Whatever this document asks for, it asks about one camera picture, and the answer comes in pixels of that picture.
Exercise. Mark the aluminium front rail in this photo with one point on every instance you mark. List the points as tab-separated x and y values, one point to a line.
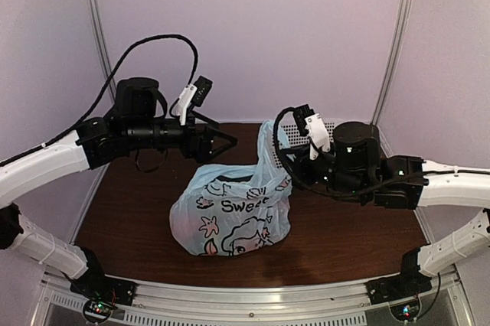
342	303

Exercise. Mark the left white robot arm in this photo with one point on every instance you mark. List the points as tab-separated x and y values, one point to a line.
31	192

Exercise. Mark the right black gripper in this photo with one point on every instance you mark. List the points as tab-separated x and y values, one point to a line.
299	167

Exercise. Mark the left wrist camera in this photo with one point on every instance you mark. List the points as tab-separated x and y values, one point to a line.
193	95

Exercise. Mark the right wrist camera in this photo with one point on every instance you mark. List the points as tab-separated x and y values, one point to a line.
311	125

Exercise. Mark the left aluminium corner post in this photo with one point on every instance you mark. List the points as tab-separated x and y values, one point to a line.
99	37

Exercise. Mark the aluminium corner post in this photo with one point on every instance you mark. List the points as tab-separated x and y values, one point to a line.
99	37
403	15

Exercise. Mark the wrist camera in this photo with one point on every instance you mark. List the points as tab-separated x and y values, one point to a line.
311	125
193	95

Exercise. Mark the right aluminium corner post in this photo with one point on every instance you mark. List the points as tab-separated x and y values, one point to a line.
403	15

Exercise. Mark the white perforated plastic basket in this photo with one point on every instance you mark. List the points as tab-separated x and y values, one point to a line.
294	138

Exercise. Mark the light blue printed plastic bag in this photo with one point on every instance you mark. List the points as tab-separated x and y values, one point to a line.
229	210

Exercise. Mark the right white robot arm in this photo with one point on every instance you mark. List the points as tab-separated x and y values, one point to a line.
409	182

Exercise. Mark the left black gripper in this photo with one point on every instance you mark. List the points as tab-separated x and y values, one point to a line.
200	151

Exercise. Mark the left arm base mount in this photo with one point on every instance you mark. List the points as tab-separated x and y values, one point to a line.
103	299

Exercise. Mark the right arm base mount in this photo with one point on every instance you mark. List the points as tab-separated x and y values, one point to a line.
401	293

